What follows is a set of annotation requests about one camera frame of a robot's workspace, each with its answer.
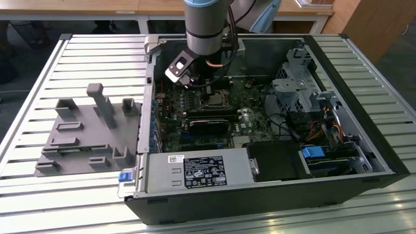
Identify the grey plastic parts rack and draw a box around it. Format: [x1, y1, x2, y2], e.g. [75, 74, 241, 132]
[34, 82, 145, 178]

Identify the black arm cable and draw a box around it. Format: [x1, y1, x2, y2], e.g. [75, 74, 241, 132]
[191, 0, 258, 87]

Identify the white desk tray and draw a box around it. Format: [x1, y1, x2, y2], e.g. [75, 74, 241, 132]
[295, 0, 337, 7]

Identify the green RAM stick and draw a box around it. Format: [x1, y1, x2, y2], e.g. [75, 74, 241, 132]
[46, 145, 109, 154]

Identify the black expansion slot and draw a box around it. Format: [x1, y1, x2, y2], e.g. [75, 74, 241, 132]
[179, 143, 218, 151]

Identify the silver metal disk bay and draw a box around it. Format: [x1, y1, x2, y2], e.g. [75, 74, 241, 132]
[306, 140, 375, 177]

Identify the green motherboard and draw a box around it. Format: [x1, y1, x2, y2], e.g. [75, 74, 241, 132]
[153, 75, 278, 153]

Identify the blue disk carrier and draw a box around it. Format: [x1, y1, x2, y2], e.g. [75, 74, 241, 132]
[301, 145, 326, 161]

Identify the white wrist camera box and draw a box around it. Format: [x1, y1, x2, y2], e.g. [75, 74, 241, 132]
[165, 50, 199, 89]

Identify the grey power supply unit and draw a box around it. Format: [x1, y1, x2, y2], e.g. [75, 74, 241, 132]
[143, 148, 257, 195]

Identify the coloured power wire bundle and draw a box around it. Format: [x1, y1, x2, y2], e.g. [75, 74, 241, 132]
[306, 120, 346, 142]

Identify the black open PC case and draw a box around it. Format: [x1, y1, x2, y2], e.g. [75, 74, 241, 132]
[125, 33, 411, 226]

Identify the metal socket cover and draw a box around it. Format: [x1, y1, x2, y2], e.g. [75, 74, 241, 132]
[201, 90, 231, 109]

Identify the wooden cabinet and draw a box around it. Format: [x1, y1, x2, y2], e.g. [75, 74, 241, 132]
[322, 0, 416, 64]

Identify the black plastic fan shroud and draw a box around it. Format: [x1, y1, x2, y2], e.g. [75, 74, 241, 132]
[245, 140, 315, 183]

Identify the black RAM slot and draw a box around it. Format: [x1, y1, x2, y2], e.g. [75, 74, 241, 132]
[187, 110, 238, 115]
[186, 114, 239, 120]

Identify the black graphics card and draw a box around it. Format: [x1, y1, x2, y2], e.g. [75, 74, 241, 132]
[189, 118, 231, 137]

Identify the black wire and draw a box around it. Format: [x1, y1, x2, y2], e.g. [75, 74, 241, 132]
[269, 113, 306, 142]

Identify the CPU socket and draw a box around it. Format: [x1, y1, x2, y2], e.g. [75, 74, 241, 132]
[199, 90, 234, 110]

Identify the silver chipset heatsink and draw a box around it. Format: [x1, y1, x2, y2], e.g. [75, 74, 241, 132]
[234, 136, 254, 147]

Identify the small square silver CPU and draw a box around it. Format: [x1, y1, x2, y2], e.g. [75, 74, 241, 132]
[207, 93, 227, 105]

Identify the silver metal drive cage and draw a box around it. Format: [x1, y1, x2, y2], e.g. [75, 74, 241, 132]
[270, 47, 342, 114]

